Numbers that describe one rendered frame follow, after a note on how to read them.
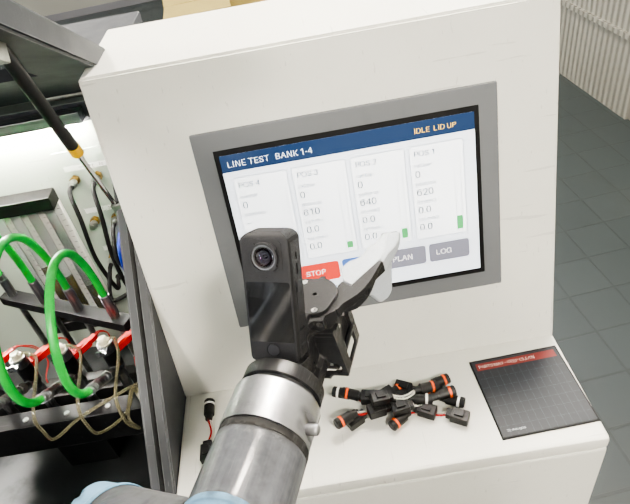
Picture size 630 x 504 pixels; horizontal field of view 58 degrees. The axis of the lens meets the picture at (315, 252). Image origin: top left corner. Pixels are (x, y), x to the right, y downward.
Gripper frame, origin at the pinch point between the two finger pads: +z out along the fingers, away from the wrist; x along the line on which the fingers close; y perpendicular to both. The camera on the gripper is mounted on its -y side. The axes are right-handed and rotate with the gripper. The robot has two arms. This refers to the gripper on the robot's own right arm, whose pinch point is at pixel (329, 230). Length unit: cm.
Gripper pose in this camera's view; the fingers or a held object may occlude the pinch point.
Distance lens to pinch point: 61.0
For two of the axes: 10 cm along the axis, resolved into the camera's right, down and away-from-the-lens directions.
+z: 2.5, -6.5, 7.1
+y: 2.7, 7.6, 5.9
